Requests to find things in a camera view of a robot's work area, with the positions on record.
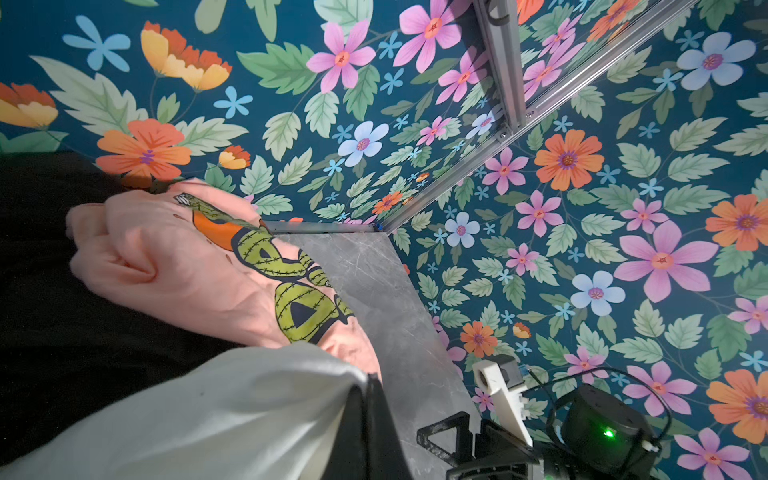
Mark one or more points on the white cloth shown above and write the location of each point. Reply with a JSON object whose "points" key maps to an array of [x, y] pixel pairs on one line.
{"points": [[249, 413]]}

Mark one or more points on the black cloth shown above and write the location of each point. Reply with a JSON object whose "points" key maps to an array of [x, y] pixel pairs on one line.
{"points": [[67, 352]]}

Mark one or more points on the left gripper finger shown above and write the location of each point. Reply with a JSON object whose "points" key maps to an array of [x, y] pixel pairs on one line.
{"points": [[367, 445]]}

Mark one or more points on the pink printed shirt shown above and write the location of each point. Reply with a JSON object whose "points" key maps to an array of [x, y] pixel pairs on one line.
{"points": [[202, 259]]}

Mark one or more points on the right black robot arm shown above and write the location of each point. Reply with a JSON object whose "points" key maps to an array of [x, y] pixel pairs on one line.
{"points": [[600, 438]]}

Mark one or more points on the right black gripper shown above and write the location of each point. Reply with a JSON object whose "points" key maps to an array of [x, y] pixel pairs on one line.
{"points": [[492, 453]]}

